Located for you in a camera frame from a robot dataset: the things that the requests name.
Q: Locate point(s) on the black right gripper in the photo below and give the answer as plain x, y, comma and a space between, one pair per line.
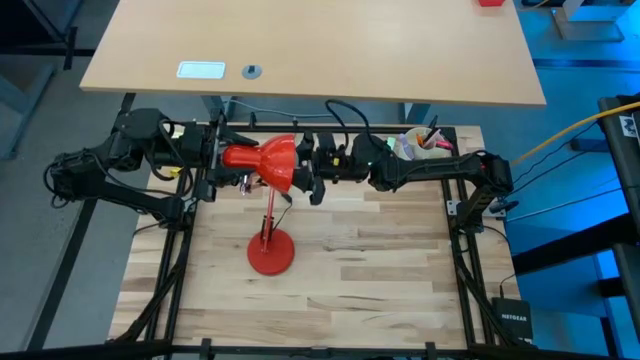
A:
340, 160

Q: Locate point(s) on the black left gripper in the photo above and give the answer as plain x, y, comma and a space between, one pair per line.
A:
212, 160

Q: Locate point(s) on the red desk lamp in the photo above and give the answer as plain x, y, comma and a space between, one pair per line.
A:
265, 160

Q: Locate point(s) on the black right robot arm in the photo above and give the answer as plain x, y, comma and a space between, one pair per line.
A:
440, 167

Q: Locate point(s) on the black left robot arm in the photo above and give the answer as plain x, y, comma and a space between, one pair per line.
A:
100, 185

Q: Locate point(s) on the white rectangular desk plate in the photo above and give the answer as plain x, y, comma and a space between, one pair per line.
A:
201, 70

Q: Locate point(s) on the purple marker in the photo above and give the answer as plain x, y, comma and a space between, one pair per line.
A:
406, 147

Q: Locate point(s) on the orange pen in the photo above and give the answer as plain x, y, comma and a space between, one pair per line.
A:
419, 140

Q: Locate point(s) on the beige wooden desk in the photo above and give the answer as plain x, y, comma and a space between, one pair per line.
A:
320, 45

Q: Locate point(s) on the white pen cup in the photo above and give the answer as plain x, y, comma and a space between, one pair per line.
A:
430, 152

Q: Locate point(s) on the black pen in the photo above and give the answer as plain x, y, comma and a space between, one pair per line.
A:
432, 125

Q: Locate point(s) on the pink marker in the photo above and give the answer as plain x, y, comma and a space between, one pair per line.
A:
444, 145

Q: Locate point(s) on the black diagonal floor strut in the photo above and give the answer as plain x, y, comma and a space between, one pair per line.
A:
60, 280

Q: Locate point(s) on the red box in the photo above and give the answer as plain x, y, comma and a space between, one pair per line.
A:
491, 2

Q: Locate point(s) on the black floor beam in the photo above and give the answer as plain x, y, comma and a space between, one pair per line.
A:
575, 245

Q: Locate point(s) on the black metal table frame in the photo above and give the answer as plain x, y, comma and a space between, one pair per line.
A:
460, 280

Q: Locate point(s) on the black Netgear network switch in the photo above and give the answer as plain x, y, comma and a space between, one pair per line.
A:
512, 320

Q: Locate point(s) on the gray pedestal base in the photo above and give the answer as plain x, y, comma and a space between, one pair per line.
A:
587, 25

